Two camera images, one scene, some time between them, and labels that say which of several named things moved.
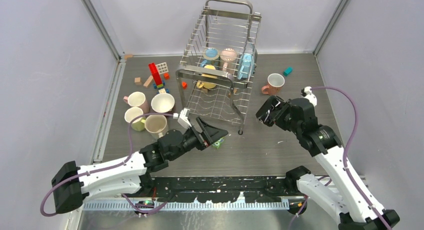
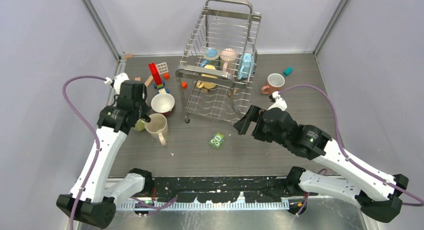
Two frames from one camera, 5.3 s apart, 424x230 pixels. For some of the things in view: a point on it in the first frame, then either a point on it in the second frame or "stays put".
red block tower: [156, 74] stays put
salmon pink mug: [275, 81] stays put
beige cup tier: [155, 124] stays put
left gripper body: [192, 139] → [142, 108]
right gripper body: [283, 119] → [263, 133]
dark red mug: [162, 103] stays put
